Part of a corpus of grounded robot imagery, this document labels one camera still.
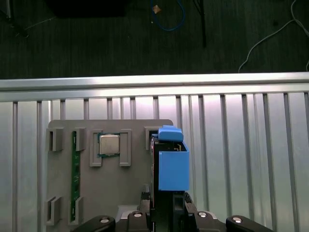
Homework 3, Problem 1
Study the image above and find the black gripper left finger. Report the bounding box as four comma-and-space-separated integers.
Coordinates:
71, 185, 155, 232

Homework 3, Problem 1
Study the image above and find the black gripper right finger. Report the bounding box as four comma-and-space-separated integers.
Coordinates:
184, 192, 273, 232

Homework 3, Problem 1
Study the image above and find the hard disk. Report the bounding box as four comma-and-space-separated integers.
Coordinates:
149, 125, 191, 232

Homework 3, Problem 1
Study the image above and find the grey parts rack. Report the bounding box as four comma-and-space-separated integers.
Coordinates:
45, 118, 175, 232

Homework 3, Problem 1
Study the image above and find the green RAM stick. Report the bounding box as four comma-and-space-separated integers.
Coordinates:
70, 131, 82, 223

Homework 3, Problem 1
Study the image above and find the silver CPU chip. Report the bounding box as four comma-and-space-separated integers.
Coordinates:
97, 132, 121, 158

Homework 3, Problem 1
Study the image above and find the dark metal stand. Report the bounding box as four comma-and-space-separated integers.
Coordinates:
0, 0, 29, 38

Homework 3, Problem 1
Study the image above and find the blue floor cable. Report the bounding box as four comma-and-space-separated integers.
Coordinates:
151, 0, 186, 31

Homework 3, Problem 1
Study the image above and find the white floor cable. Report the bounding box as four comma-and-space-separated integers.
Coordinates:
238, 0, 309, 73

